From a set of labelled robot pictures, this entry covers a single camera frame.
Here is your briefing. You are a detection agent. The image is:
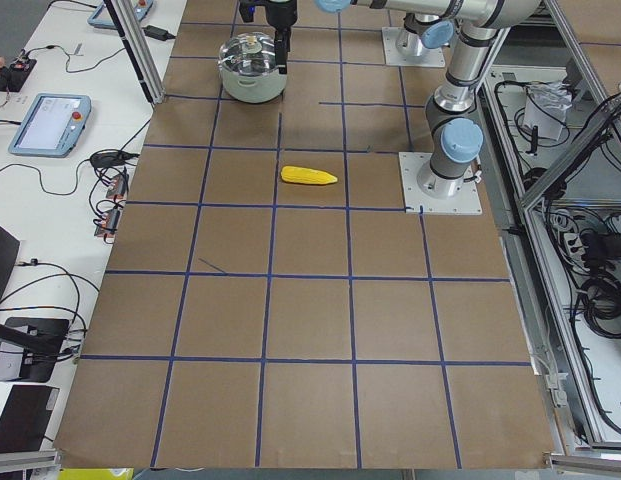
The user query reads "pale green cooking pot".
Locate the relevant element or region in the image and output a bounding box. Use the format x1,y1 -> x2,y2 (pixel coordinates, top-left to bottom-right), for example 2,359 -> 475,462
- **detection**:
217,31 -> 287,105

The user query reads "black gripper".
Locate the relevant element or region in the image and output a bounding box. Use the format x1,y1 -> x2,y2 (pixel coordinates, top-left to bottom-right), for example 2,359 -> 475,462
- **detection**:
266,0 -> 297,75

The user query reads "near blue teach pendant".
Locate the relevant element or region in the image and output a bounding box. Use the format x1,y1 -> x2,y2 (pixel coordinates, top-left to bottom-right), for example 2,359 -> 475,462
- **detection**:
8,93 -> 92,158

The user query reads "black power adapter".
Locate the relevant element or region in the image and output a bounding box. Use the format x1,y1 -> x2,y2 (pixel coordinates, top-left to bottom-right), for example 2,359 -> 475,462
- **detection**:
142,25 -> 176,41

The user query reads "aluminium frame post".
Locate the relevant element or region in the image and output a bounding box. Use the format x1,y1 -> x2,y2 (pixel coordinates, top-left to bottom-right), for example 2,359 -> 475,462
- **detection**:
104,0 -> 165,105

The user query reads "blue teach pendant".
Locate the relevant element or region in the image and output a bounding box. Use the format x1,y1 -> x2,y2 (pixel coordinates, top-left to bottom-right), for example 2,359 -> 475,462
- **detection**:
87,0 -> 156,30
8,93 -> 92,158

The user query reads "far blue teach pendant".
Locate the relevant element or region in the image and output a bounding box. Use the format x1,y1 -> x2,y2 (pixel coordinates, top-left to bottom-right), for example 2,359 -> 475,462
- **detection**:
87,0 -> 156,30

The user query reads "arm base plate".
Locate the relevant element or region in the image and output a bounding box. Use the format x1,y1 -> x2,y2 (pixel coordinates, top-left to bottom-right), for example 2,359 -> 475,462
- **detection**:
398,152 -> 483,215
382,27 -> 445,68

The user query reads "glass pot lid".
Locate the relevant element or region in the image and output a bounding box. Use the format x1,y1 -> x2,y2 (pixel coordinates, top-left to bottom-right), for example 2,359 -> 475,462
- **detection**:
218,32 -> 277,77

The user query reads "yellow corn cob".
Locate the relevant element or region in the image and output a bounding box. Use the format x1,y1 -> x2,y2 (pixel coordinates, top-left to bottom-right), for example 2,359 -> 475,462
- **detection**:
280,165 -> 338,186

